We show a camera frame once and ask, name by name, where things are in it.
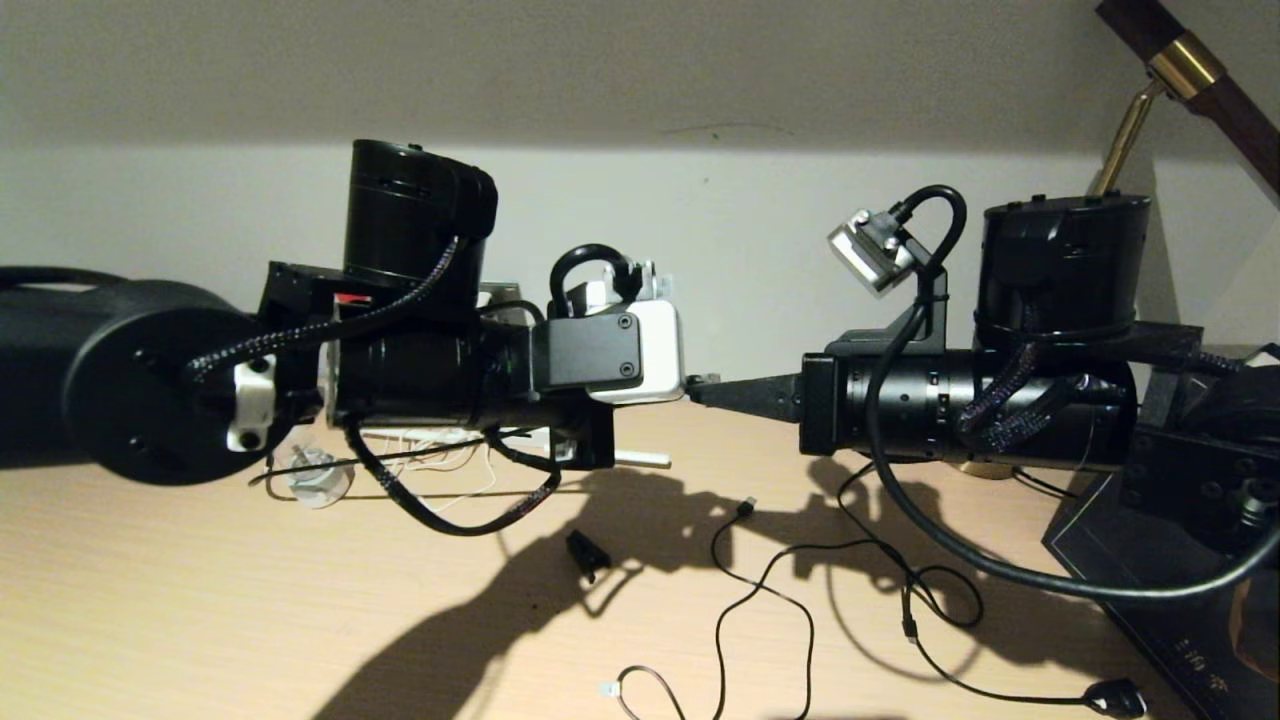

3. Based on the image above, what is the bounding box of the white router with antennas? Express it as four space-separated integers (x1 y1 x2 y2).
357 425 672 469

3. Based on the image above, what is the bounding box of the small black clip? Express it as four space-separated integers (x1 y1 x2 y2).
566 529 614 583

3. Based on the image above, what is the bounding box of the small round white clear gadget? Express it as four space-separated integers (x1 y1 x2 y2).
285 447 356 509

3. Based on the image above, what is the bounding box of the dark gift bag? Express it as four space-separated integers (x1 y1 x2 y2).
1040 345 1280 720

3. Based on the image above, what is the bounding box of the brass desk lamp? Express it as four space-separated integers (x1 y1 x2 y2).
955 0 1280 481

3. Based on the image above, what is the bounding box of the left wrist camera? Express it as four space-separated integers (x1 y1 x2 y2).
535 262 687 406

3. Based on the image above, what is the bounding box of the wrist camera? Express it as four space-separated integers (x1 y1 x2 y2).
827 208 916 298
535 262 687 406

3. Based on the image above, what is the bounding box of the black USB cable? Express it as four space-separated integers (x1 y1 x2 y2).
710 497 916 720

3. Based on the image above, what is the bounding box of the thin white power cable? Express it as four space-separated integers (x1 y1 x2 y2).
385 440 501 506

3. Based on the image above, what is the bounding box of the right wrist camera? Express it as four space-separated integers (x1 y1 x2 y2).
827 208 916 298

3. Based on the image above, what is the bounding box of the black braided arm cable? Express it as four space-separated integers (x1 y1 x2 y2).
955 330 1091 453
185 235 463 386
345 420 563 538

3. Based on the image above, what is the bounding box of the black left camera cable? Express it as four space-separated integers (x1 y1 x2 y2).
548 243 637 319

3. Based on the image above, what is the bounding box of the black camera cable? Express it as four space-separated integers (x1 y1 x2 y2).
865 184 1280 604
548 243 637 319

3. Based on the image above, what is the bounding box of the black right camera cable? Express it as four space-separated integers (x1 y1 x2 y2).
865 184 1280 604

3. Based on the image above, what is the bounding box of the thin black cable white connector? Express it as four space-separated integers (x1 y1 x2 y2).
600 664 691 720

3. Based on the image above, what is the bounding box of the black lamp power cord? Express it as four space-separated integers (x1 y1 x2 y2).
836 460 1151 717

